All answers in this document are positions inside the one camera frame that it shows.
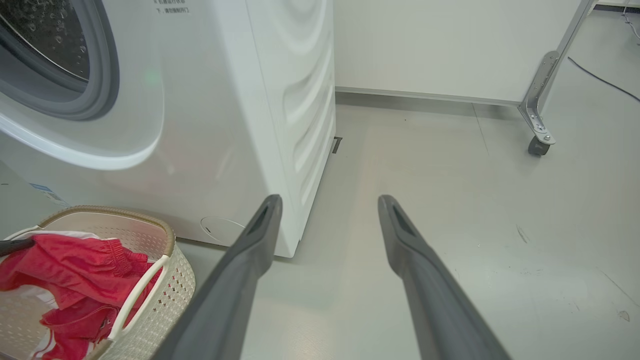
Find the red and white garment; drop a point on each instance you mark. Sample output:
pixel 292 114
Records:
pixel 75 270

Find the cream perforated basket brown rim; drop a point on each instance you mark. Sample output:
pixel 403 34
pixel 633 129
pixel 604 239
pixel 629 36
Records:
pixel 160 300

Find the white partition board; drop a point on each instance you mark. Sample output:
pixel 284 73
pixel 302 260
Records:
pixel 440 45

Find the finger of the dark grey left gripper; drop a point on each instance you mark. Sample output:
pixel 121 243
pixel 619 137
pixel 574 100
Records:
pixel 15 246

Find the steel washing machine drum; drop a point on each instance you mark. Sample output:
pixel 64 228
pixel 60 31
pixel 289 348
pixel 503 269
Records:
pixel 45 35

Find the silver metal partition leg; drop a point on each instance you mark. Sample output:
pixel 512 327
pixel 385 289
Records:
pixel 542 90

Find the white front-load washing machine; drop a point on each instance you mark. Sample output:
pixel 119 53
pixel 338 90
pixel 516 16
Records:
pixel 215 125

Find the round white filter flap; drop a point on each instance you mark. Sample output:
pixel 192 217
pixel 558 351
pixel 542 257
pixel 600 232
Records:
pixel 222 231

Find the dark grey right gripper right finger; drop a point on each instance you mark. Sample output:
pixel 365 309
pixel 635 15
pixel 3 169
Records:
pixel 440 320

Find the blue energy label sticker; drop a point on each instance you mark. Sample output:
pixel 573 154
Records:
pixel 47 194

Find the grey rubber door gasket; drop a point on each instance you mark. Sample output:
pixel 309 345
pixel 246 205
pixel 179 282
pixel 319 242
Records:
pixel 102 65

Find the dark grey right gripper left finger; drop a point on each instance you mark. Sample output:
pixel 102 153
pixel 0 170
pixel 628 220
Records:
pixel 225 305

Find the black caster wheel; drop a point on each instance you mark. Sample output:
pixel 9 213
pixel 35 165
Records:
pixel 538 146

